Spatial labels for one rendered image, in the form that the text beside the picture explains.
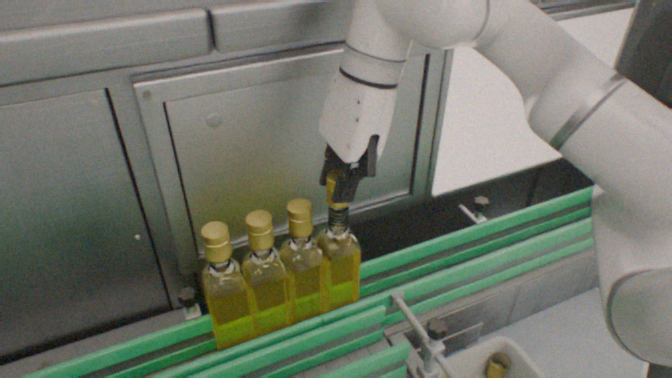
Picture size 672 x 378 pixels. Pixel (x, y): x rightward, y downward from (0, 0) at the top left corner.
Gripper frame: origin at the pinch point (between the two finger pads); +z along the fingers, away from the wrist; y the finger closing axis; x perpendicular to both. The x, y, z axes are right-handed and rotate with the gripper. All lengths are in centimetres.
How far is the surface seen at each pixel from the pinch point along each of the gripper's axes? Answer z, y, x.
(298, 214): 4.2, 1.5, -5.6
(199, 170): 5.6, -12.2, -15.8
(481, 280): 19.8, 3.6, 33.4
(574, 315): 29, 8, 60
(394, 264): 20.2, -3.4, 18.5
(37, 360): 42, -13, -38
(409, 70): -12.2, -12.9, 15.3
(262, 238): 7.5, 2.0, -10.2
